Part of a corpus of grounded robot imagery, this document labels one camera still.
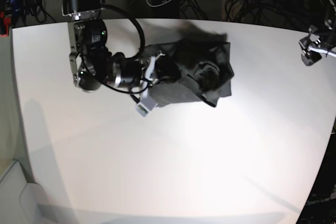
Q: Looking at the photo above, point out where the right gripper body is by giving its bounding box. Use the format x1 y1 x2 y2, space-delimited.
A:
141 56 181 89

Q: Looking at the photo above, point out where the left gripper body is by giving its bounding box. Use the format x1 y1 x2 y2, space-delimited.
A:
299 37 322 66

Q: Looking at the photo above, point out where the grey t-shirt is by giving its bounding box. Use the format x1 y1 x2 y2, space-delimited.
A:
143 22 234 108

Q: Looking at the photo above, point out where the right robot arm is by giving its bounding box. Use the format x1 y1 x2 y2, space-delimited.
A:
62 0 181 95

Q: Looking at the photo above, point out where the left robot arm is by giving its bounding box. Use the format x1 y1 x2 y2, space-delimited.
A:
299 0 335 66

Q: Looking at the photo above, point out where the red clamp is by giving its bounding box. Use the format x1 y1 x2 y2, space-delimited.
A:
0 11 12 37

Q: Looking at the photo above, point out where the white bin corner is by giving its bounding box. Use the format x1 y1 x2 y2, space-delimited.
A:
1 161 49 223

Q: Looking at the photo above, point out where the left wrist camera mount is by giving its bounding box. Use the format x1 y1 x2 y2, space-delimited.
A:
308 44 336 58

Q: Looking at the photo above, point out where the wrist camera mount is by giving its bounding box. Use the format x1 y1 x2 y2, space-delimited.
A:
308 44 336 58
131 50 165 117

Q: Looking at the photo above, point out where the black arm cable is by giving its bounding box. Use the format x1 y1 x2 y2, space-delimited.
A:
101 3 146 62

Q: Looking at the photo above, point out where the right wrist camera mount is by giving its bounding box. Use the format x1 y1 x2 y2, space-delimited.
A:
131 50 165 117

